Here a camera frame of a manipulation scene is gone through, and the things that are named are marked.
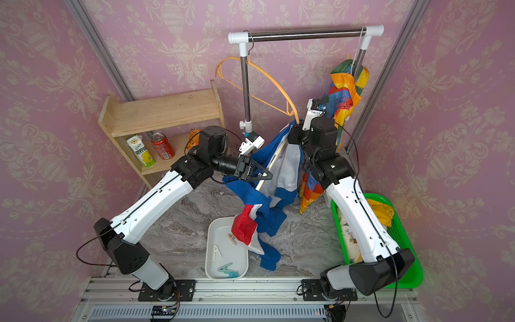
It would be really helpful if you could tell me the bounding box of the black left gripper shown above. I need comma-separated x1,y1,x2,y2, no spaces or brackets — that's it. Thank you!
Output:
210,153,272,182

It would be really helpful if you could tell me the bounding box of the wooden clothes hanger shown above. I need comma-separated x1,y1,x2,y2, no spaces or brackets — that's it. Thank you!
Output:
214,34,300,123

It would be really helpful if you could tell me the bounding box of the blue red white jacket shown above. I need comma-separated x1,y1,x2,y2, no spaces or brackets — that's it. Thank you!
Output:
223,121,303,271

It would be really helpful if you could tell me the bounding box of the pink clothespin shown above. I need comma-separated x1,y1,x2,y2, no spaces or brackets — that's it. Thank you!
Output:
227,233,238,246

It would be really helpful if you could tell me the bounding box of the white clothespin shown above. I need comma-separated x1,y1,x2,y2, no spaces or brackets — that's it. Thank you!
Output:
212,244,223,266

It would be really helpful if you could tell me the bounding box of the teal green clothespin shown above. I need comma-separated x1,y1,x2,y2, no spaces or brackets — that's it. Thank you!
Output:
218,262,237,275

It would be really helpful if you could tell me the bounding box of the blue clothespin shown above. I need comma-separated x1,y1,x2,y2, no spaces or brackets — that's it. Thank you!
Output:
223,270,240,279

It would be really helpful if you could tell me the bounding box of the yellow dinosaur print jacket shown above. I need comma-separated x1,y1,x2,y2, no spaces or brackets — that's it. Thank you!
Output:
337,198,395,264

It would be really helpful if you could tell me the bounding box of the cream white clothes hanger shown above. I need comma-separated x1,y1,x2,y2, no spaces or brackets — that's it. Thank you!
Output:
256,136,288,191

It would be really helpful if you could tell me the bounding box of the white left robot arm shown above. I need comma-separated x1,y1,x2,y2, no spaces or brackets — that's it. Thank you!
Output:
94,126,273,298

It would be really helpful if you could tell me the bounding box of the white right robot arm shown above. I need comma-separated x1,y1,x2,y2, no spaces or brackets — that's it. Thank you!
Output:
288,117,415,298

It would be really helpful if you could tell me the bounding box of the red clothespin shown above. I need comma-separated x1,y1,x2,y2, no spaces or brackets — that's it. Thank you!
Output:
334,97,354,119

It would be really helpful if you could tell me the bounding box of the rainbow striped jacket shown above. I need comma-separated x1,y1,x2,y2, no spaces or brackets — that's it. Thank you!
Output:
299,59,370,214

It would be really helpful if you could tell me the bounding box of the orange snack bag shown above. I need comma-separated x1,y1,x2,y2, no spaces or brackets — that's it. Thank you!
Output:
186,129,202,150

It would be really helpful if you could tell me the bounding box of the white plastic tray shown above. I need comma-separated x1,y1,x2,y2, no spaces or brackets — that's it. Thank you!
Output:
205,217,249,280

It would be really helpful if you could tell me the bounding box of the red soda can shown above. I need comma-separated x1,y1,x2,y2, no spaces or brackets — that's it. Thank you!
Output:
151,132,175,160

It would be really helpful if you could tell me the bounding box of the metal clothes rack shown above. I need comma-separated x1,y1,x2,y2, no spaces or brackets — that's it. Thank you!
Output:
227,25,385,133

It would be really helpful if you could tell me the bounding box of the green white juice carton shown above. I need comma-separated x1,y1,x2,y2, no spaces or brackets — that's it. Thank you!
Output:
126,135,156,169

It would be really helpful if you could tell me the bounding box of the wooden two-tier shelf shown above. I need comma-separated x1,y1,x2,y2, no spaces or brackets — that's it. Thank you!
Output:
98,80,225,189

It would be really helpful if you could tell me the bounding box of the small circuit board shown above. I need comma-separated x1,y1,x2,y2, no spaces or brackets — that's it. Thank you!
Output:
150,305,178,318

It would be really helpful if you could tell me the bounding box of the green plastic basket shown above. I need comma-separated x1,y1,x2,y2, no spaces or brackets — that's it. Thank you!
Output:
331,193,424,289

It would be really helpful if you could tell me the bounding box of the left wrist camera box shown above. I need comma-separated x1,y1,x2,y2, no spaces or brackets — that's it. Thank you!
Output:
239,131,265,156

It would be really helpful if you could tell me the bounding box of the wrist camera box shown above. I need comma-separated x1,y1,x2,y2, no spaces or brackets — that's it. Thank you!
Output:
303,99,326,131
239,131,265,156

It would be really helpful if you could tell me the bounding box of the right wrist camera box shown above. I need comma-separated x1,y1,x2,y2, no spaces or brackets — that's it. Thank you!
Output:
303,99,326,131

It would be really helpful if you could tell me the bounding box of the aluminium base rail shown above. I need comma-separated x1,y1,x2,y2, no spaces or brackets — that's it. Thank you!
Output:
72,277,425,321

